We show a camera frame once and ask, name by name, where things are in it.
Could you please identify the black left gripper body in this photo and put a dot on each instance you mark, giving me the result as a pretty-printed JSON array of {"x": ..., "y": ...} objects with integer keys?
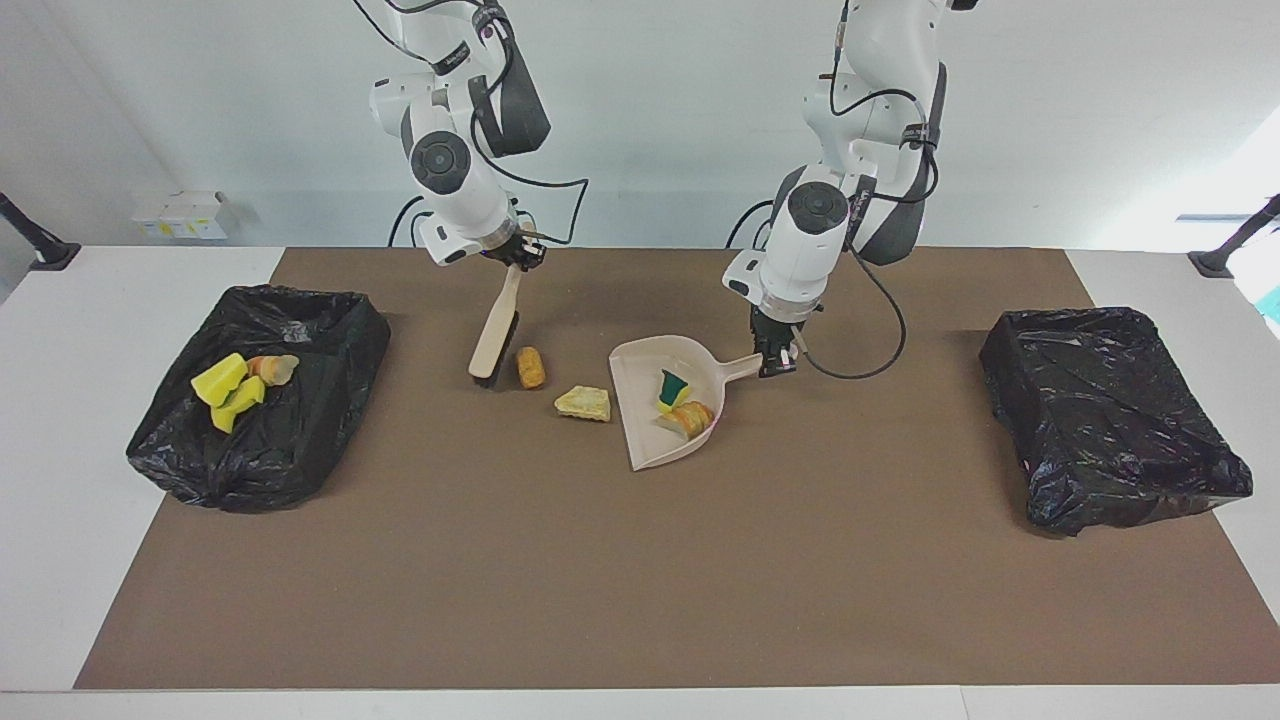
[{"x": 775, "y": 328}]

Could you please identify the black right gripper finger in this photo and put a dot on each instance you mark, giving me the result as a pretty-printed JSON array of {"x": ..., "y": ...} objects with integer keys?
[
  {"x": 532, "y": 245},
  {"x": 525, "y": 263}
]

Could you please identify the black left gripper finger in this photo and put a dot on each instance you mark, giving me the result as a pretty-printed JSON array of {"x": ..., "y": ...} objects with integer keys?
[
  {"x": 768, "y": 360},
  {"x": 792, "y": 354}
]

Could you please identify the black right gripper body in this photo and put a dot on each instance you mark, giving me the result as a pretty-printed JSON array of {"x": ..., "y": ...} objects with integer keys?
[{"x": 503, "y": 245}]

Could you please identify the beige brush with black bristles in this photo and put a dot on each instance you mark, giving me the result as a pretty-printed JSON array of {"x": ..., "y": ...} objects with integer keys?
[{"x": 497, "y": 335}]

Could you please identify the orange striped croissant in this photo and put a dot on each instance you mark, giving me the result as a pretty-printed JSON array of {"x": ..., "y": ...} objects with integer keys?
[{"x": 692, "y": 419}]

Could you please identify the small yellow green sponge piece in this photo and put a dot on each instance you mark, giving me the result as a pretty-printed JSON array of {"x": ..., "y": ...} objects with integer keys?
[{"x": 672, "y": 388}]

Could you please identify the golden brown bun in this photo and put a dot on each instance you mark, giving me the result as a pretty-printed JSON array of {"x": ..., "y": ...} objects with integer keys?
[{"x": 531, "y": 367}]

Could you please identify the beige plastic dustpan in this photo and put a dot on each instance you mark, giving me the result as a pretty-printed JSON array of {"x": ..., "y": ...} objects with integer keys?
[{"x": 645, "y": 400}]

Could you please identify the pale beige bread chunk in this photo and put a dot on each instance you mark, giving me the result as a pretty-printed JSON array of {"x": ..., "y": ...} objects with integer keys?
[{"x": 583, "y": 403}]

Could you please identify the pale striped croissant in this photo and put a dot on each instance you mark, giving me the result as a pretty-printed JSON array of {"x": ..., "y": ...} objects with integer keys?
[{"x": 272, "y": 367}]

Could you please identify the notched yellow sponge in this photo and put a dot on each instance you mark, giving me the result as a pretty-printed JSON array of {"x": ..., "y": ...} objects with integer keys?
[{"x": 242, "y": 404}]

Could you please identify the wedge shaped yellow sponge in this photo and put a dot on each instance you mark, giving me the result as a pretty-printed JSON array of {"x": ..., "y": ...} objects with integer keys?
[{"x": 220, "y": 380}]

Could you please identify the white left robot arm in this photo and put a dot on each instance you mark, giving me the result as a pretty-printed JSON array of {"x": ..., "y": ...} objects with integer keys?
[{"x": 810, "y": 230}]

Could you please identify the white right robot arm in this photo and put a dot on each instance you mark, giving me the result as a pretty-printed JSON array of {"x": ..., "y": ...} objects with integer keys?
[{"x": 450, "y": 170}]

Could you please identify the black bag lined bin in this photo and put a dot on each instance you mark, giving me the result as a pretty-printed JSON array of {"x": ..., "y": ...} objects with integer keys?
[
  {"x": 1110, "y": 430},
  {"x": 290, "y": 450}
]

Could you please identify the small white box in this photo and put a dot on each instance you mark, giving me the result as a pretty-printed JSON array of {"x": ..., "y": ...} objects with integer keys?
[
  {"x": 182, "y": 218},
  {"x": 218, "y": 215},
  {"x": 148, "y": 222}
]

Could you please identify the brown table mat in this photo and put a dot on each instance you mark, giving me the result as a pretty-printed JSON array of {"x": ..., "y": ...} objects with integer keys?
[{"x": 640, "y": 620}]

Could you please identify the black stand pole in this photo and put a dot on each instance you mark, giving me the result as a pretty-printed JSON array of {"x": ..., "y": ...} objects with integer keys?
[
  {"x": 35, "y": 240},
  {"x": 1235, "y": 240}
]

